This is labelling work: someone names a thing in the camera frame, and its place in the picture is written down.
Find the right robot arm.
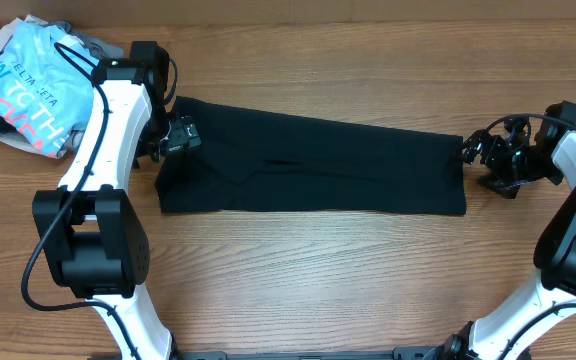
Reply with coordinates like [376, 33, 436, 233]
[425, 101, 576, 360]

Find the grey folded garment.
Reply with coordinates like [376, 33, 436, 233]
[0, 20, 125, 157]

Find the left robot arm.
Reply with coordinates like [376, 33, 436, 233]
[20, 41, 201, 359]

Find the black t-shirt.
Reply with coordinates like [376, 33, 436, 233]
[155, 97, 467, 216]

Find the light blue printed t-shirt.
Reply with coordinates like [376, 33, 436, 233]
[0, 22, 99, 158]

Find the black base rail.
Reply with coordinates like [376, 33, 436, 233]
[87, 344, 469, 360]

